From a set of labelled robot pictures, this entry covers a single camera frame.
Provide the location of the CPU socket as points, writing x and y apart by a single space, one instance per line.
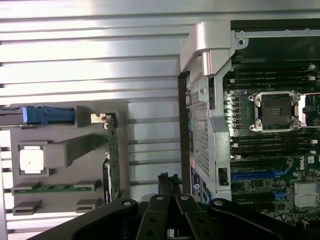
276 110

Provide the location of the metal socket cover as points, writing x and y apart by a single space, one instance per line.
302 110

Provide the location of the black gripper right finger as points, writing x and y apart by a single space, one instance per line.
237 220

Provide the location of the hard disk with blue caddy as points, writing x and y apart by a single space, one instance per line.
50 115

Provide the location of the green motherboard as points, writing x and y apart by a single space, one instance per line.
262 160

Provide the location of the blue expansion slot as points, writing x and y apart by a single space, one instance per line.
250 175

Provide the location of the green RAM stick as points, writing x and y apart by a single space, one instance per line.
50 188

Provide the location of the silver CPU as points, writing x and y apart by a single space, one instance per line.
31 161

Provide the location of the silver chipset heatsink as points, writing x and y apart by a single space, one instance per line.
306 195

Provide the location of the grey parts rack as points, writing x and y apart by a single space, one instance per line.
75 162

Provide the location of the open dark PC case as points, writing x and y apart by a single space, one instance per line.
220 140

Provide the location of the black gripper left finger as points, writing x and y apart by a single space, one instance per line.
112 217

